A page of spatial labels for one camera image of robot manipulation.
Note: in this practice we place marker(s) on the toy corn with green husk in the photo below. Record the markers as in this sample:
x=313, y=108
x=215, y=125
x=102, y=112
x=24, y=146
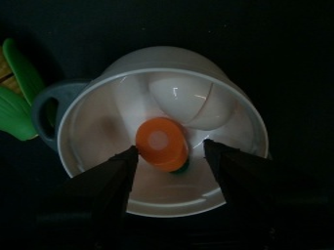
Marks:
x=19, y=107

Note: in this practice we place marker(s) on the orange carrot top piece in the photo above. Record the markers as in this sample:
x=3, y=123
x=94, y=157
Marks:
x=160, y=143

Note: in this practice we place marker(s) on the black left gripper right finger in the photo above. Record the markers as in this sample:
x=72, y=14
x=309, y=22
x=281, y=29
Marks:
x=261, y=195

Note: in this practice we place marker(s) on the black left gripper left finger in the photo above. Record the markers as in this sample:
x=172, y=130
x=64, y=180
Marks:
x=95, y=201

